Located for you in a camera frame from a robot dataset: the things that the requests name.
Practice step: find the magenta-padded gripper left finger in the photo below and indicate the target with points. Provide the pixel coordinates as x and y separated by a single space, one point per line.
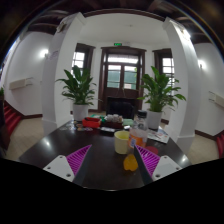
58 166

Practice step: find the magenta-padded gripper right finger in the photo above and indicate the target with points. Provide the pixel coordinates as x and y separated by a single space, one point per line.
166 166

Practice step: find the orange drink bottle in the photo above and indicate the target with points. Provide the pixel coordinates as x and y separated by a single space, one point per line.
138 133

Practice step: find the colourful stickers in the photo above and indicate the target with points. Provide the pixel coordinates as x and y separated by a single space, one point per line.
71 126

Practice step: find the pale yellow cup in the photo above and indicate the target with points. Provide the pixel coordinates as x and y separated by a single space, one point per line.
121 142

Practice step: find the red box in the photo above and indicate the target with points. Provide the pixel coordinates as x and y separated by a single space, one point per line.
90 122

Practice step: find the green packet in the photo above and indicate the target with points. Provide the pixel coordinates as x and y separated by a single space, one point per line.
128 122

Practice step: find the potted plant in white pot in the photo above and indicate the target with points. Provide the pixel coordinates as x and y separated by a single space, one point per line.
156 93
79 90

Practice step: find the black chair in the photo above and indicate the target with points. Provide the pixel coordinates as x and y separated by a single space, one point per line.
120 107

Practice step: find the dark-framed window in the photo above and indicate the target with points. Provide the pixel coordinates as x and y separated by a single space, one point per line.
80 58
167 65

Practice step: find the dark wooden double door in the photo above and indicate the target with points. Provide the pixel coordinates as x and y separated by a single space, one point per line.
121 71

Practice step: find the green exit sign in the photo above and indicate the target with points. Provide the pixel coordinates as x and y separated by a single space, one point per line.
117 44

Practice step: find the white wall radiator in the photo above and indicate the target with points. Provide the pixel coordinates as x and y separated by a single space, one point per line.
217 99
20 83

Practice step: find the wall lamp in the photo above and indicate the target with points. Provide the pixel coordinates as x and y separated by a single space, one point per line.
201 64
44 53

